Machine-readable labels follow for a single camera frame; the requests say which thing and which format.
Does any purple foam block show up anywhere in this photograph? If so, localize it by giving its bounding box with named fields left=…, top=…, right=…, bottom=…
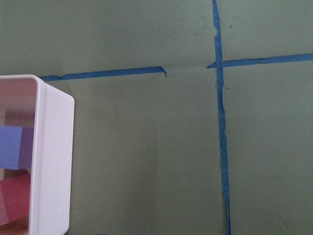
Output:
left=0, top=126, right=34, bottom=170

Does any pink plastic bin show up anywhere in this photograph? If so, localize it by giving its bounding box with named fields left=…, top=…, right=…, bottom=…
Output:
left=0, top=74, right=75, bottom=235

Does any pink foam block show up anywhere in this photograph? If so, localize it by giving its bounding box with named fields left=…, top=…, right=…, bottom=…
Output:
left=0, top=173, right=31, bottom=226

